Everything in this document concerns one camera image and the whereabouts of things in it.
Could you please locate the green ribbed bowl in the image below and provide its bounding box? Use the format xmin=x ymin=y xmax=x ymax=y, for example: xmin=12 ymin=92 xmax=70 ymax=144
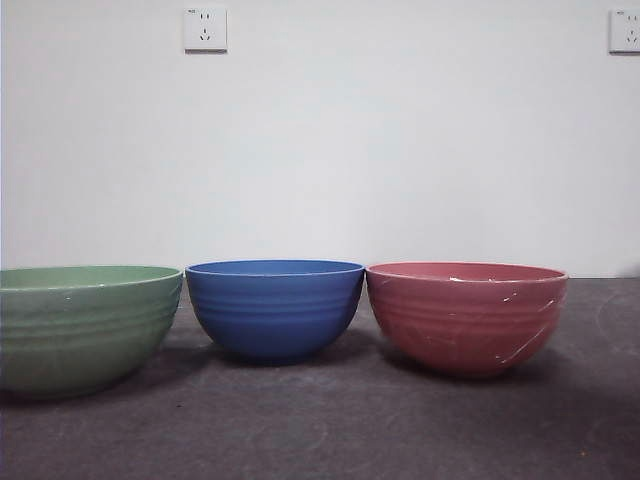
xmin=0 ymin=265 xmax=184 ymax=401

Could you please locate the red ribbed bowl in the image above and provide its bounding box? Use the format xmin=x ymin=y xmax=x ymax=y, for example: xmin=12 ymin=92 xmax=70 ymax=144
xmin=365 ymin=261 xmax=570 ymax=379

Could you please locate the blue ribbed bowl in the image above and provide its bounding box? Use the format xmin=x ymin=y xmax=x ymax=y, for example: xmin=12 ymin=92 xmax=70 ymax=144
xmin=184 ymin=259 xmax=365 ymax=366

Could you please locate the white wall socket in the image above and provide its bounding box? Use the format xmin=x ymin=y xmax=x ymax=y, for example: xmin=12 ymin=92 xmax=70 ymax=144
xmin=608 ymin=8 xmax=640 ymax=55
xmin=183 ymin=5 xmax=228 ymax=54

